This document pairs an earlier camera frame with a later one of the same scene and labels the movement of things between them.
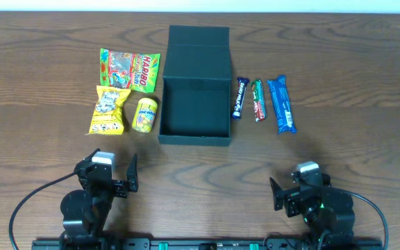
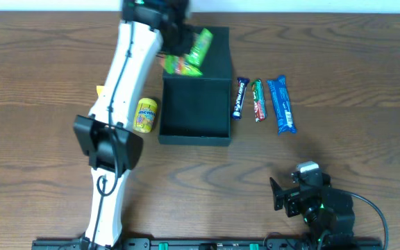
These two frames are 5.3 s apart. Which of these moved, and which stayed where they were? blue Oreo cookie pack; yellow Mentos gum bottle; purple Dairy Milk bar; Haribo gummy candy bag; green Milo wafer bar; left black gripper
Moved: left black gripper; Haribo gummy candy bag
Stayed: green Milo wafer bar; purple Dairy Milk bar; yellow Mentos gum bottle; blue Oreo cookie pack
